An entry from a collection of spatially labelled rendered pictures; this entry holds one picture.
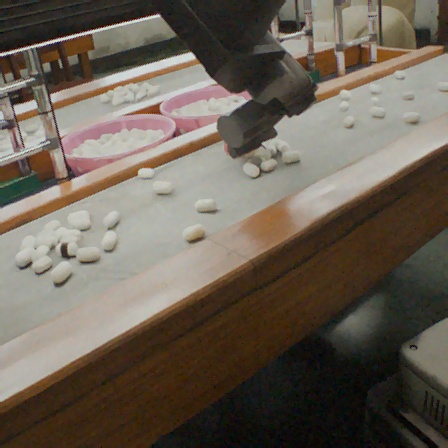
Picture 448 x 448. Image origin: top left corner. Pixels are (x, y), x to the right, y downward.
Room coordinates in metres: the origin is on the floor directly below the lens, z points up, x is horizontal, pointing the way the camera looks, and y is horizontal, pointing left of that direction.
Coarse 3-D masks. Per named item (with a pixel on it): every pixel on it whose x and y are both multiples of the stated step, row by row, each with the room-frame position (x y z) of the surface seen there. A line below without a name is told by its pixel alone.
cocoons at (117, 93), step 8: (120, 88) 1.66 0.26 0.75; (128, 88) 1.67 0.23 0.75; (136, 88) 1.62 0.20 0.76; (144, 88) 1.60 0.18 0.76; (152, 88) 1.59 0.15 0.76; (160, 88) 1.60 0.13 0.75; (104, 96) 1.59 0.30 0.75; (112, 96) 1.62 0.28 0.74; (120, 96) 1.59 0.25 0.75; (128, 96) 1.53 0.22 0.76; (136, 96) 1.52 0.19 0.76; (144, 96) 1.55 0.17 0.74; (152, 96) 1.55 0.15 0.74; (32, 128) 1.38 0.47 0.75; (40, 128) 1.36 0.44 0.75; (0, 136) 1.34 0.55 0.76; (8, 136) 1.33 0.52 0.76; (24, 136) 1.31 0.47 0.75; (32, 136) 1.28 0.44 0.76; (40, 136) 1.30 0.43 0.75; (0, 144) 1.30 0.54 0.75; (8, 144) 1.25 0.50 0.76
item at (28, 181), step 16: (0, 64) 1.14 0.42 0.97; (0, 80) 1.13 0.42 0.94; (0, 96) 1.12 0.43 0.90; (0, 128) 1.11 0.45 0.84; (16, 128) 1.13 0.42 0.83; (16, 144) 1.12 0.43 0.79; (16, 176) 1.13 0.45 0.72; (32, 176) 1.13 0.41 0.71; (0, 192) 1.08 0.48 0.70; (16, 192) 1.10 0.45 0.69
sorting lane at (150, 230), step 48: (336, 96) 1.30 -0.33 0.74; (384, 96) 1.26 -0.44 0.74; (432, 96) 1.22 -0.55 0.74; (288, 144) 1.02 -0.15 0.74; (336, 144) 0.98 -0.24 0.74; (384, 144) 0.95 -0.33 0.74; (144, 192) 0.88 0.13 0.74; (192, 192) 0.85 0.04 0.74; (240, 192) 0.82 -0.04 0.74; (288, 192) 0.80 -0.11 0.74; (0, 240) 0.78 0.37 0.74; (96, 240) 0.73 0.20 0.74; (144, 240) 0.71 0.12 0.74; (192, 240) 0.69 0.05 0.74; (0, 288) 0.63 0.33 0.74; (48, 288) 0.61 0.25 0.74; (96, 288) 0.60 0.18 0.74; (0, 336) 0.52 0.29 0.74
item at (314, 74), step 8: (304, 0) 1.70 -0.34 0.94; (304, 8) 1.71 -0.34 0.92; (304, 16) 1.71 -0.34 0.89; (272, 24) 1.61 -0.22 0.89; (272, 32) 1.61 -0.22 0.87; (304, 32) 1.69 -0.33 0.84; (312, 32) 1.70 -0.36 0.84; (280, 40) 1.62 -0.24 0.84; (288, 40) 1.65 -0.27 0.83; (312, 40) 1.70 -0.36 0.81; (312, 48) 1.70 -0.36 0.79; (312, 56) 1.70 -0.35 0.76; (312, 64) 1.70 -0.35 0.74; (312, 72) 1.69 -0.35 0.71
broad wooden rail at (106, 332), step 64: (320, 192) 0.73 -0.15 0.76; (384, 192) 0.73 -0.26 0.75; (192, 256) 0.60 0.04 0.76; (256, 256) 0.58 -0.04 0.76; (320, 256) 0.64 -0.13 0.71; (384, 256) 0.74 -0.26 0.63; (64, 320) 0.50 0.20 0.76; (128, 320) 0.48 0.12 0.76; (192, 320) 0.51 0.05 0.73; (256, 320) 0.57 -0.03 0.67; (320, 320) 0.64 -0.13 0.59; (0, 384) 0.40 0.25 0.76; (64, 384) 0.41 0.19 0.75; (128, 384) 0.45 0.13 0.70; (192, 384) 0.50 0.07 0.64
